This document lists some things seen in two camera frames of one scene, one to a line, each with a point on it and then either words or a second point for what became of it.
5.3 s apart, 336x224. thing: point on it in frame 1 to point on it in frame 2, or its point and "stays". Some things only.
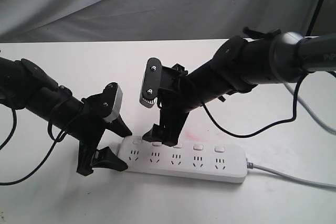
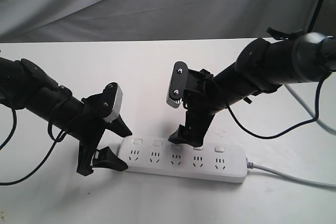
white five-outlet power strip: (211, 161) stays
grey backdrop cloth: (44, 7) stays
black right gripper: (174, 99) to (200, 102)
